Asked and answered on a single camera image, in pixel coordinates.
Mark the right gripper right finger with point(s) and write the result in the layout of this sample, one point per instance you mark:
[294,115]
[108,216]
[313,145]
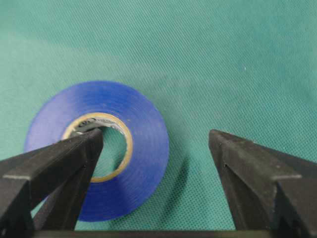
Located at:
[266,189]

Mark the blue tape roll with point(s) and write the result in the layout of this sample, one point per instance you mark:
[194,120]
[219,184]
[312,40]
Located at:
[89,104]

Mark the green table cloth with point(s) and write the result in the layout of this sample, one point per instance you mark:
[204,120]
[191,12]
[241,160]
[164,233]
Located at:
[247,67]

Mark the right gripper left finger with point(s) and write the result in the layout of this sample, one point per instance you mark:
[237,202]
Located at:
[44,189]

